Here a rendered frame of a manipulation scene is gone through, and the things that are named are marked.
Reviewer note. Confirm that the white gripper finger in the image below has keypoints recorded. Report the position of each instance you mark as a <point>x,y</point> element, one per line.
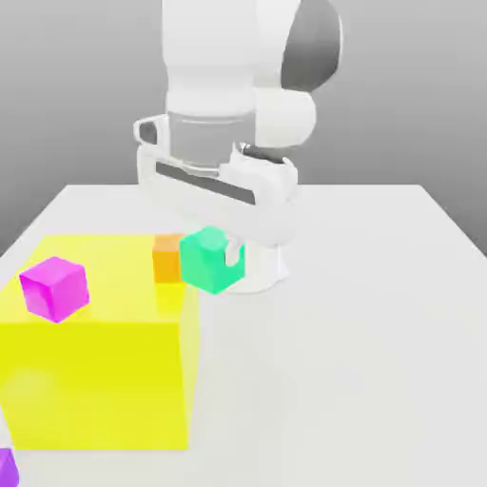
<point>233,252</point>

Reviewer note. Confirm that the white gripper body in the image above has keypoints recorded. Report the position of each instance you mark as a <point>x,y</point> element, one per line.
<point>266,217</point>

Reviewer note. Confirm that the small green cube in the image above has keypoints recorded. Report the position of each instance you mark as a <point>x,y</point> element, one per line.
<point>205,262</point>

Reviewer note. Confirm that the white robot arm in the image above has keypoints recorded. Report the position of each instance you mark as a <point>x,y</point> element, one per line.
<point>213,57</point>

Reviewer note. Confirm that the small orange cube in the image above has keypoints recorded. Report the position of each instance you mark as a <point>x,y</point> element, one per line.
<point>166,258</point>

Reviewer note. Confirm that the small magenta cube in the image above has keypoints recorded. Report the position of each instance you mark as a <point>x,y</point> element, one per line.
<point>55,289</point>

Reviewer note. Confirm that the small purple cube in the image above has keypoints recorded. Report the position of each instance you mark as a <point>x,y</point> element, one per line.
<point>7,470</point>

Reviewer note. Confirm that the large yellow box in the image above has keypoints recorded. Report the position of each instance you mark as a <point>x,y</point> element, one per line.
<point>95,380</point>

